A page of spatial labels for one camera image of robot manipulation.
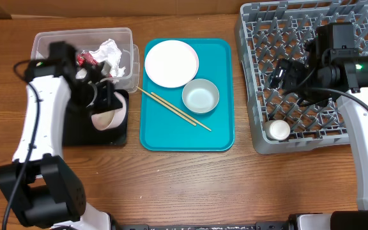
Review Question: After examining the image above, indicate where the pink bowl with rice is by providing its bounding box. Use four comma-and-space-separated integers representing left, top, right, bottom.
91, 92, 127, 131

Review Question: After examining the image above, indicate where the red snack wrapper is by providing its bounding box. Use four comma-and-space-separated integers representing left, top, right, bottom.
76, 52, 98, 67

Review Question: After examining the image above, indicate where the white tissue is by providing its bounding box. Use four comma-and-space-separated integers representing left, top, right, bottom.
83, 39, 126, 78

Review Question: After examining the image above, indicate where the white cup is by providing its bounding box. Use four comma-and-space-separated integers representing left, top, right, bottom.
263, 120, 290, 141

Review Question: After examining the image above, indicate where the grey-green bowl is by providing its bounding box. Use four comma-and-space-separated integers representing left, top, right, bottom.
181, 79, 220, 114

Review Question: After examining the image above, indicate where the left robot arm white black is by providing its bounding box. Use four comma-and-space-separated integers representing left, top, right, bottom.
0, 41, 127, 229

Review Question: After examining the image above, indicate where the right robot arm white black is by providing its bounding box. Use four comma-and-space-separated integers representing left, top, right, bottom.
269, 22, 368, 229

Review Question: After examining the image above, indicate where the grey dishwasher rack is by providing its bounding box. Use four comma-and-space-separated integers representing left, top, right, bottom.
234, 0, 368, 154

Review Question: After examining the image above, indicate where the wooden chopstick lower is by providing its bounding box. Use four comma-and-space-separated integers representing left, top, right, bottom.
136, 86, 196, 126

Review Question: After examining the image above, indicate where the wooden chopstick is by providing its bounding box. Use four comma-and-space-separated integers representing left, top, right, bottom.
136, 86, 196, 126
151, 92, 211, 132

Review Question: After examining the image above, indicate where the black tray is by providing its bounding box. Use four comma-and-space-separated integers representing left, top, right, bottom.
63, 89, 129, 146

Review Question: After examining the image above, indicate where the wooden chopstick upper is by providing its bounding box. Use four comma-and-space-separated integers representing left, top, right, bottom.
151, 92, 211, 132

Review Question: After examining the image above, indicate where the clear plastic bin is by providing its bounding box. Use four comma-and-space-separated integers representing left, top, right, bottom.
31, 27, 140, 93

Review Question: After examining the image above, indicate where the large pink plate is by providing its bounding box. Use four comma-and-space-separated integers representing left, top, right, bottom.
144, 40, 199, 88

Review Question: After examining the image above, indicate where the teal plastic tray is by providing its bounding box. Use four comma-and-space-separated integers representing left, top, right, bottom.
140, 38, 235, 151

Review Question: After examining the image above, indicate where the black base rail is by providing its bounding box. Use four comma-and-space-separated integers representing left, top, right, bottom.
116, 211, 368, 230

